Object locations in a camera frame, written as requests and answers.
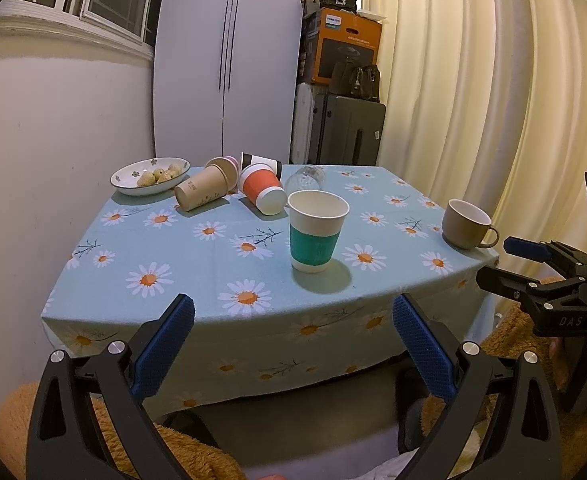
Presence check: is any clear glass cup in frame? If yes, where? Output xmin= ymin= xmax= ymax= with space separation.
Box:
xmin=284 ymin=166 xmax=325 ymax=195

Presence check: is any black bag on box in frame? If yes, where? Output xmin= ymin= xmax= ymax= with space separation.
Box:
xmin=300 ymin=0 xmax=357 ymax=18

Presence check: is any brown kraft paper cup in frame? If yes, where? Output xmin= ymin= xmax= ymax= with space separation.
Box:
xmin=174 ymin=156 xmax=236 ymax=212

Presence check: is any pink banded paper cup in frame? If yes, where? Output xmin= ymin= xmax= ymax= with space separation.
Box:
xmin=223 ymin=155 xmax=240 ymax=186

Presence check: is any teal banded paper cup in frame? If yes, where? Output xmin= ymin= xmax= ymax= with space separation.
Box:
xmin=288 ymin=190 xmax=350 ymax=273

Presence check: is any beige ceramic mug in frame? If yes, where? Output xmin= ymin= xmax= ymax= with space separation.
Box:
xmin=442 ymin=198 xmax=499 ymax=250

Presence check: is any white refrigerator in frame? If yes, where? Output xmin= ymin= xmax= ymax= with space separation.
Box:
xmin=152 ymin=0 xmax=302 ymax=166

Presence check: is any white floral snack bowl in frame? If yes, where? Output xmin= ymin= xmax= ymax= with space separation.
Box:
xmin=110 ymin=157 xmax=190 ymax=197

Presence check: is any orange banded paper cup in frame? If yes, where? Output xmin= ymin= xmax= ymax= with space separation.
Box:
xmin=238 ymin=162 xmax=287 ymax=216

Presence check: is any cream curtain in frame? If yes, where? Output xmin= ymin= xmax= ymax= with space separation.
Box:
xmin=357 ymin=0 xmax=587 ymax=252

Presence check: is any dark grey suitcase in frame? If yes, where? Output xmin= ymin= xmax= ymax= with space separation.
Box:
xmin=307 ymin=94 xmax=386 ymax=166

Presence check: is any orange appliance cardboard box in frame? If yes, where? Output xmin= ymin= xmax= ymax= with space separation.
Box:
xmin=298 ymin=8 xmax=382 ymax=86

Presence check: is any daisy print blue tablecloth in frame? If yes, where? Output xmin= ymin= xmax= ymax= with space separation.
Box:
xmin=42 ymin=166 xmax=497 ymax=416

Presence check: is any black banded paper cup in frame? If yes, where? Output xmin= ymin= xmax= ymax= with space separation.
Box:
xmin=240 ymin=152 xmax=283 ymax=180

